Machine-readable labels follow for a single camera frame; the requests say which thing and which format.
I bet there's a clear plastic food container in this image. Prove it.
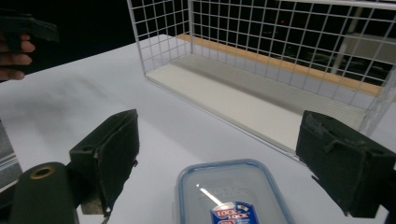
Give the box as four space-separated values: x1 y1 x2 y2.
173 159 296 224

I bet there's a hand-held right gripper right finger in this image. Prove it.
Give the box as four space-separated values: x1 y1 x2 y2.
295 109 396 218

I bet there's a white wire rack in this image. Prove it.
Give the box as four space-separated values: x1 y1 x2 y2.
125 0 396 162

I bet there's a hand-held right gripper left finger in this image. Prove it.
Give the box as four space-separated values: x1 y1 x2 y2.
68 108 140 218

